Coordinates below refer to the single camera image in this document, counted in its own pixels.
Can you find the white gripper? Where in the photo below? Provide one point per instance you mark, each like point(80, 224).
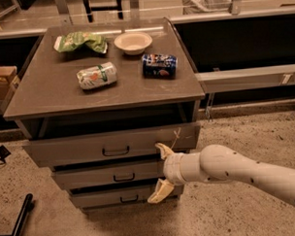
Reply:
point(173, 169)

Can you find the grey top drawer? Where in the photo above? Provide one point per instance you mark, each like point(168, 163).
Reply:
point(114, 134)

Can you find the grey drawer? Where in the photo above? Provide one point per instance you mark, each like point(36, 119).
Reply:
point(116, 173)
point(114, 134)
point(113, 197)

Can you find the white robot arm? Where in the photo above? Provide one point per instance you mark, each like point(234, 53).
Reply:
point(214, 164)

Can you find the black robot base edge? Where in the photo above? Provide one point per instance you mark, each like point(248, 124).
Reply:
point(25, 209)

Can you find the grey middle drawer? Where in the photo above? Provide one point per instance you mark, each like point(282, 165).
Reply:
point(116, 173)

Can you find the grey bottom drawer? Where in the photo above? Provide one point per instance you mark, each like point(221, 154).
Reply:
point(113, 197)

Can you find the grey drawer cabinet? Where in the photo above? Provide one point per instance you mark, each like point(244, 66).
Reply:
point(95, 103)

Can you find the blue soda can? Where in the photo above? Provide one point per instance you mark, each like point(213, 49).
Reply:
point(159, 65)

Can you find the white green soda can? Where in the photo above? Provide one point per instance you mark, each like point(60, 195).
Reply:
point(97, 76)

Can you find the white bowl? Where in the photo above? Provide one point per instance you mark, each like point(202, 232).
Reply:
point(133, 43)

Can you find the green chip bag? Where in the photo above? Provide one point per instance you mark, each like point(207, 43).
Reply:
point(76, 40)

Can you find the black floor device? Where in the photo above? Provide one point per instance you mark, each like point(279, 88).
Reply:
point(4, 153)

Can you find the clear plastic bag bin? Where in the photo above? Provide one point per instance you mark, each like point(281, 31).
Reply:
point(190, 7)

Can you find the cardboard box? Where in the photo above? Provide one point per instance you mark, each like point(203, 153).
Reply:
point(8, 80)

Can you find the grey metal rail shelf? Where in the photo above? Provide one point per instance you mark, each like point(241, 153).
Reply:
point(250, 78)

